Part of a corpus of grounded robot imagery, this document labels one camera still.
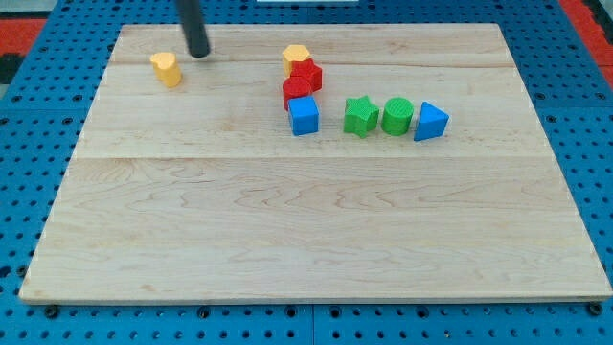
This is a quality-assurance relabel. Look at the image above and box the yellow hexagon block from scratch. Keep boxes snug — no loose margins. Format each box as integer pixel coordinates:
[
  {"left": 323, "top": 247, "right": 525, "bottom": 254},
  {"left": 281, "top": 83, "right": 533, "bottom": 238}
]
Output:
[{"left": 282, "top": 44, "right": 311, "bottom": 77}]

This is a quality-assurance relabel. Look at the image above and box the blue cube block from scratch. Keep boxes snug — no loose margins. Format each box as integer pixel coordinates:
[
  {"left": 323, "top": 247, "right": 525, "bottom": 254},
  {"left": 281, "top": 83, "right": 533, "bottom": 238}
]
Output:
[{"left": 288, "top": 96, "right": 320, "bottom": 136}]

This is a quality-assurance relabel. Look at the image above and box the green star block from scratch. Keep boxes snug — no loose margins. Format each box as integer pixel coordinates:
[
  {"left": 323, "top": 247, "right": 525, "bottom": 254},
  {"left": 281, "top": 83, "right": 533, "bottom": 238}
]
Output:
[{"left": 343, "top": 96, "right": 379, "bottom": 138}]

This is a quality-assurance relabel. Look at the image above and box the red cylinder block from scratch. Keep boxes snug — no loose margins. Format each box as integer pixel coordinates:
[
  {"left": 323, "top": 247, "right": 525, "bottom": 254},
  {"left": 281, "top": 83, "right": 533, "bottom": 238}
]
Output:
[{"left": 282, "top": 77, "right": 312, "bottom": 110}]

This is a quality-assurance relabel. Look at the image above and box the red star block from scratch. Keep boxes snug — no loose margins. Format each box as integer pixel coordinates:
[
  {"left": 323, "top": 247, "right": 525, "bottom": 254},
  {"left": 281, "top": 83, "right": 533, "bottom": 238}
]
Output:
[{"left": 290, "top": 58, "right": 323, "bottom": 91}]

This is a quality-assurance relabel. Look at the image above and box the light wooden board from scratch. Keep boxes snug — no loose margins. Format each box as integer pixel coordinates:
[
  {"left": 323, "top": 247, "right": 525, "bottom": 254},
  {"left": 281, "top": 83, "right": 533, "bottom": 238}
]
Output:
[{"left": 19, "top": 24, "right": 612, "bottom": 306}]

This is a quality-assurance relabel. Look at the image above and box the green cylinder block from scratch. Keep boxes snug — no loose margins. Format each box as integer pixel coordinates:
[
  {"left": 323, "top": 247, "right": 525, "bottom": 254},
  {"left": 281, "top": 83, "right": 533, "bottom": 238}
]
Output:
[{"left": 381, "top": 97, "right": 414, "bottom": 136}]

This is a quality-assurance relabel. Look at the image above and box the blue triangle block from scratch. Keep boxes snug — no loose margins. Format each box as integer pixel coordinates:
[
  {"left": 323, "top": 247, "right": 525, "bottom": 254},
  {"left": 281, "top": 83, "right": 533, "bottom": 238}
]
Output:
[{"left": 414, "top": 102, "right": 449, "bottom": 141}]

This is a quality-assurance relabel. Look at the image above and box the yellow heart block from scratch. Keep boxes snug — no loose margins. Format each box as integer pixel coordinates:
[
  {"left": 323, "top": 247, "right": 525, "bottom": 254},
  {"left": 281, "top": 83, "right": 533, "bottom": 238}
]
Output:
[{"left": 149, "top": 52, "right": 182, "bottom": 88}]

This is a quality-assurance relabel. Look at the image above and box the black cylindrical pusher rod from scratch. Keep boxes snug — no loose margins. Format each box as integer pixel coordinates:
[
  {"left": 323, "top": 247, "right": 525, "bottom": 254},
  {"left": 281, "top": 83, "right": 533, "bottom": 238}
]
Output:
[{"left": 175, "top": 0, "right": 211, "bottom": 58}]

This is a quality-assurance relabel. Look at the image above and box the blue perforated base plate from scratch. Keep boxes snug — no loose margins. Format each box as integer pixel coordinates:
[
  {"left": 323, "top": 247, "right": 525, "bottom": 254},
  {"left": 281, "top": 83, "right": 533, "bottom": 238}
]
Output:
[{"left": 1, "top": 0, "right": 612, "bottom": 344}]

